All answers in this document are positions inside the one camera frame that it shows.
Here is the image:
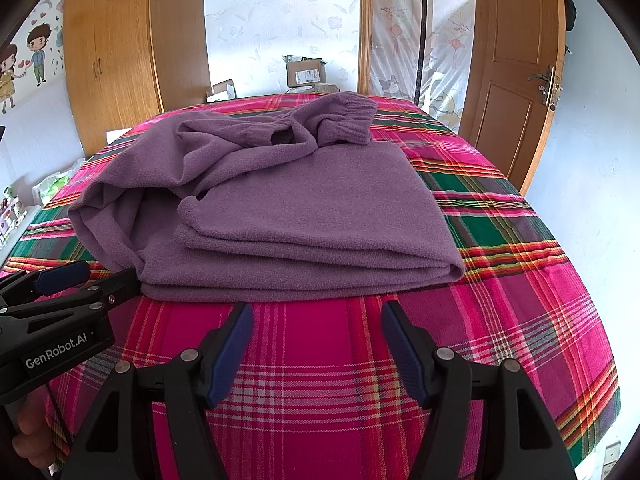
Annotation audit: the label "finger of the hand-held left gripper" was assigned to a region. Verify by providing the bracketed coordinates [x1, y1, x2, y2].
[10, 267, 142, 318]
[0, 260, 92, 311]

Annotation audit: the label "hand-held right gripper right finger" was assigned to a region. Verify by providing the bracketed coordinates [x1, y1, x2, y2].
[380, 300, 578, 480]

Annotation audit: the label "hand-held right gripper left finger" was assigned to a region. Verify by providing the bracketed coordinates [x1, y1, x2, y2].
[60, 302, 255, 480]

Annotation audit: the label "purple fleece pants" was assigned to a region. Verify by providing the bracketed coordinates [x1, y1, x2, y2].
[67, 91, 466, 303]

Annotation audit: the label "person's left hand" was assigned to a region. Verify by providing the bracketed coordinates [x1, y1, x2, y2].
[12, 390, 55, 471]

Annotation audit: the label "green white packet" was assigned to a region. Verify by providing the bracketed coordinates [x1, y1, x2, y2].
[32, 170, 76, 206]

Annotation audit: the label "plaid bed sheet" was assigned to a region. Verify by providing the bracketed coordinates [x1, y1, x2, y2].
[0, 91, 621, 480]

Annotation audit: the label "white box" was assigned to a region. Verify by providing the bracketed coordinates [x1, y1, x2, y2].
[210, 79, 237, 103]

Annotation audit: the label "wooden wardrobe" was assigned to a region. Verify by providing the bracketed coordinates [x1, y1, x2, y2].
[62, 0, 211, 158]

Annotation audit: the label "cardboard box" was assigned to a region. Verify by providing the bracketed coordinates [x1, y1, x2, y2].
[282, 55, 328, 92]

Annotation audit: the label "wooden door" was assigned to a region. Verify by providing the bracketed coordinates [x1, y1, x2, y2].
[460, 0, 568, 196]

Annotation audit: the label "black curtain strip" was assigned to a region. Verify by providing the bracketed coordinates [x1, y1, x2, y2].
[412, 0, 431, 106]

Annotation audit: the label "white floral curtain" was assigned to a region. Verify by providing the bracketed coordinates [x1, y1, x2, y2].
[370, 0, 476, 133]

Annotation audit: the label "cartoon wall sticker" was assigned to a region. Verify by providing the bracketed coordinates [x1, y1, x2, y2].
[0, 0, 68, 116]

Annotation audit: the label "wall socket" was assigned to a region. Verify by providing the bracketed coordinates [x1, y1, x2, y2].
[602, 442, 623, 480]

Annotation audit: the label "metal door handle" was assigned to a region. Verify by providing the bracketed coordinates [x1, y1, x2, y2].
[529, 65, 563, 107]

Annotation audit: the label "wooden door frame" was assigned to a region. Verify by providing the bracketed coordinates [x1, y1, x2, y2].
[357, 0, 375, 96]

